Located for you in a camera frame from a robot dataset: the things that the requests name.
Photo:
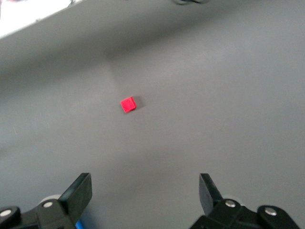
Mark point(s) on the red cube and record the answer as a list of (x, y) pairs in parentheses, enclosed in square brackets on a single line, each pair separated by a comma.
[(128, 104)]

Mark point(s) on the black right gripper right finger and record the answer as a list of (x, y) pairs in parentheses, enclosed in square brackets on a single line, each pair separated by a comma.
[(207, 193)]

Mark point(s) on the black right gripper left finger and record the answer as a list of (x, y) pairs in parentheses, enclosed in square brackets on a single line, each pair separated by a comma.
[(76, 195)]

